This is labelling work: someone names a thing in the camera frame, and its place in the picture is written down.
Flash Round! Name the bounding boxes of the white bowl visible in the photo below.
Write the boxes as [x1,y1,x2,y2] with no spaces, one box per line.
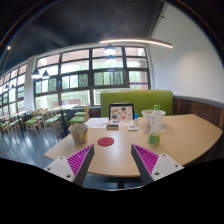
[142,109,166,125]

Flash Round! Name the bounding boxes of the dark phone on table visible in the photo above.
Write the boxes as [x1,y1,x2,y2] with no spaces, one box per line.
[106,124,119,130]

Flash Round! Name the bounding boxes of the background wooden dining table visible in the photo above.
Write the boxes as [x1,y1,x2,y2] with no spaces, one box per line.
[49,104,78,136]

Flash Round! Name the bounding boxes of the green booth sofa backrest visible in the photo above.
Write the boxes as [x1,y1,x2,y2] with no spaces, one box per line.
[100,90,173,117]

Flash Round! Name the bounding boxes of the green capped water bottle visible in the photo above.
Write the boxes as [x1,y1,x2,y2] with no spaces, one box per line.
[148,105,163,146]

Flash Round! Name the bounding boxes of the long curved ceiling light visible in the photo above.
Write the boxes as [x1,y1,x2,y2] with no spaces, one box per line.
[99,39,173,49]

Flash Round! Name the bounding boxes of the left pendant lamp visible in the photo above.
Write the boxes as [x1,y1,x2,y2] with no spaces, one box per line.
[31,68,41,79]

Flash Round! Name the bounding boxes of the brown paper cup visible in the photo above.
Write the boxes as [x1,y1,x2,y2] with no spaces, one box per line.
[69,123,88,145]

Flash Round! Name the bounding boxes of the red round coaster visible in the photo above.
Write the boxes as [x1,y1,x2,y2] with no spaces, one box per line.
[97,137,114,146]

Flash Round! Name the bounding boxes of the left wooden chair green seat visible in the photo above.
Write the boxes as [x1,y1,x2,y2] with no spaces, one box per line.
[25,110,42,133]

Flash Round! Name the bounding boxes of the laptop with stickers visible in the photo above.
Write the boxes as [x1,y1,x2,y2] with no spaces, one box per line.
[109,103,134,126]

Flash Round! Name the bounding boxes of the white paper sheets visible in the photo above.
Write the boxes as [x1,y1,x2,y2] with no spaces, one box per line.
[85,118,109,128]

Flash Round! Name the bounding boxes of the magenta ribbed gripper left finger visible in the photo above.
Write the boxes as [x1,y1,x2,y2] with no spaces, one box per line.
[45,144,95,186]

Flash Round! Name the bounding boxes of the wooden chair green cushion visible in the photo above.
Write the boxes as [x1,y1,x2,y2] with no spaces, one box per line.
[40,109,62,136]

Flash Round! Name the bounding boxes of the small blue capped bottle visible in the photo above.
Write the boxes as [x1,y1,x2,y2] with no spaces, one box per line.
[134,113,138,125]

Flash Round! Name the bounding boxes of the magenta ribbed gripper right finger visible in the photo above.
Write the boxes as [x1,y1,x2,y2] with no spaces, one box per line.
[131,144,183,185]

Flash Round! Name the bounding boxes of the pendant lamp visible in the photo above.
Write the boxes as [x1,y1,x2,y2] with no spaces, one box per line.
[31,68,41,79]
[104,44,116,55]

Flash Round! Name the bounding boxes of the near pendant lamp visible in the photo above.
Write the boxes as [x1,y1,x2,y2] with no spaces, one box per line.
[104,44,116,55]

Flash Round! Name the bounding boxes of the wooden chair green seat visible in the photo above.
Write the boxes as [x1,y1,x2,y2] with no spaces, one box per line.
[25,110,42,133]
[69,105,89,125]

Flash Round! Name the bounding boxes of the small white device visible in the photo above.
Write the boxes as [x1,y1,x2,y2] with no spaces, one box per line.
[128,125,138,131]

